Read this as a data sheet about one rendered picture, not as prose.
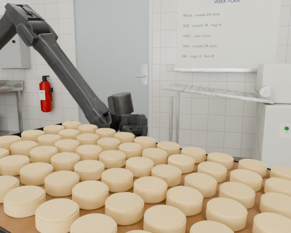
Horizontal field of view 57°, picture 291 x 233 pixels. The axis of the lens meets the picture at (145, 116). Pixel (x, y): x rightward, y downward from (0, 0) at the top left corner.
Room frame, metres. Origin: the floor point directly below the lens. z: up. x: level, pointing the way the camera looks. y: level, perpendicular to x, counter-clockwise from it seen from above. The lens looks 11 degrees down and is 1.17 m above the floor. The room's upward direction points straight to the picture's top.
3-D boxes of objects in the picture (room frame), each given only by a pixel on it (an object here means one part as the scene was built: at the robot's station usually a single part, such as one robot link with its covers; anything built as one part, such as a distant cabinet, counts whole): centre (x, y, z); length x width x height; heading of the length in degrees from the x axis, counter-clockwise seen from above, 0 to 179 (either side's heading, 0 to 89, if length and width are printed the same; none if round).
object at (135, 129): (0.67, 0.02, 0.98); 0.09 x 0.07 x 0.07; 15
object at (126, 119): (0.74, 0.04, 0.99); 0.07 x 0.07 x 0.10; 15
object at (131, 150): (0.54, 0.03, 1.00); 0.05 x 0.05 x 0.02
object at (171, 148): (0.56, -0.05, 1.00); 0.05 x 0.05 x 0.02
